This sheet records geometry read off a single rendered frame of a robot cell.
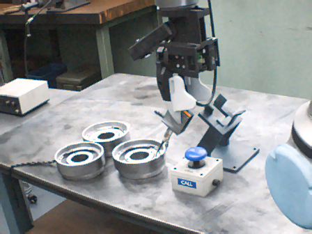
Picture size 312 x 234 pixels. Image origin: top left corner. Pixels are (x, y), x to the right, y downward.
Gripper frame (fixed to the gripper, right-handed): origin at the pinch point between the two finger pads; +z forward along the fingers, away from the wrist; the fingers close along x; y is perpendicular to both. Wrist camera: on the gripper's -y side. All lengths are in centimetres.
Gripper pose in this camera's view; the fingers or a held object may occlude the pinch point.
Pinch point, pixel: (180, 113)
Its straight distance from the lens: 91.0
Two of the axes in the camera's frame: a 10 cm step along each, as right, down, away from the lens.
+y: 7.8, 1.5, -6.1
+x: 6.2, -3.6, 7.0
